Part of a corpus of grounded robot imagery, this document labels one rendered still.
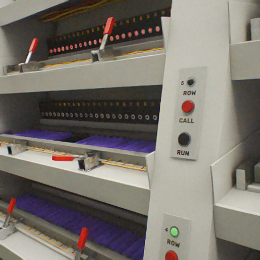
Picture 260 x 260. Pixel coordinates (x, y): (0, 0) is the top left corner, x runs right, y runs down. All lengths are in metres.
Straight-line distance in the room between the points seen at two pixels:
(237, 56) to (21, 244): 0.59
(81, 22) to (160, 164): 0.65
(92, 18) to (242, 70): 0.62
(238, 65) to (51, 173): 0.40
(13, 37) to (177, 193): 0.73
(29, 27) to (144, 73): 0.61
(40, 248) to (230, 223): 0.45
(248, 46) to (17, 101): 0.73
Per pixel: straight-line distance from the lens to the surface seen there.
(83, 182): 0.54
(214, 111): 0.39
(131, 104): 0.67
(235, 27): 0.42
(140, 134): 0.64
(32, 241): 0.74
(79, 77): 0.59
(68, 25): 1.02
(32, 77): 0.72
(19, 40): 0.99
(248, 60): 0.40
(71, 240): 0.66
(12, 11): 0.91
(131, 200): 0.47
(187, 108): 0.40
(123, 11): 0.85
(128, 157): 0.52
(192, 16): 0.45
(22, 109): 0.98
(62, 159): 0.51
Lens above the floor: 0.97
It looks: 3 degrees up
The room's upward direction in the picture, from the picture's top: 7 degrees clockwise
